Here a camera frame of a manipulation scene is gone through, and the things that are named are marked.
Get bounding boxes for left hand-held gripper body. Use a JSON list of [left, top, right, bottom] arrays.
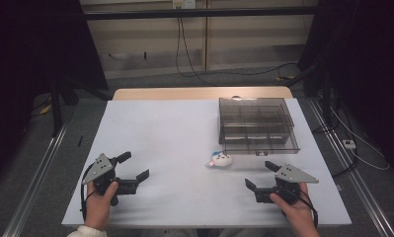
[[81, 153, 140, 207]]

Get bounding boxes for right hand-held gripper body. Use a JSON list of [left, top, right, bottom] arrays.
[[255, 163, 320, 206]]

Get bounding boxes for small white snowman toy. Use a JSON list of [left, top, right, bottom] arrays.
[[204, 150, 234, 169]]

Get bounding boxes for transparent grey compartment box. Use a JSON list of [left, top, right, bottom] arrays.
[[217, 97, 300, 156]]

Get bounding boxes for person's left hand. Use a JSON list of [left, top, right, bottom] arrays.
[[84, 181, 119, 230]]

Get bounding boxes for person's right hand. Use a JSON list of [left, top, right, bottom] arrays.
[[269, 182, 318, 231]]

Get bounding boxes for white table cover sheet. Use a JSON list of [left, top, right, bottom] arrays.
[[61, 98, 353, 229]]

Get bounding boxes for white knit sleeve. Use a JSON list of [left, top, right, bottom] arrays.
[[66, 224, 109, 237]]

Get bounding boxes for black tripod stand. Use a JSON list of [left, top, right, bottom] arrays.
[[48, 74, 114, 138]]

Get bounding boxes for black curtain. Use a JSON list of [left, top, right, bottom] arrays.
[[0, 0, 109, 189], [297, 0, 394, 181]]

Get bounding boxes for black horizontal metal bar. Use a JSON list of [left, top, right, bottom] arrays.
[[81, 5, 320, 22]]

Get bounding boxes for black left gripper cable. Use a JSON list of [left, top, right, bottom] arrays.
[[80, 164, 98, 222]]

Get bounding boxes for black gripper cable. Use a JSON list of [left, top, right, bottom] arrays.
[[292, 189, 319, 229], [80, 164, 98, 222]]

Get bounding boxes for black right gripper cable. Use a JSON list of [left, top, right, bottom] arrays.
[[292, 189, 319, 229]]

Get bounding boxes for aluminium floor rail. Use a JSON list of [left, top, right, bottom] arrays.
[[2, 121, 70, 237], [306, 98, 394, 237]]

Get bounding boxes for white floor cable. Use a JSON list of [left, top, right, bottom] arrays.
[[329, 105, 391, 172]]

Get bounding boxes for black floor cable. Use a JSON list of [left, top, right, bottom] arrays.
[[197, 61, 299, 79]]

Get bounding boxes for black hanging wall cable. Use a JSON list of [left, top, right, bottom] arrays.
[[175, 8, 218, 87]]

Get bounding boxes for white wall socket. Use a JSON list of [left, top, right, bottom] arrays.
[[172, 0, 197, 10]]

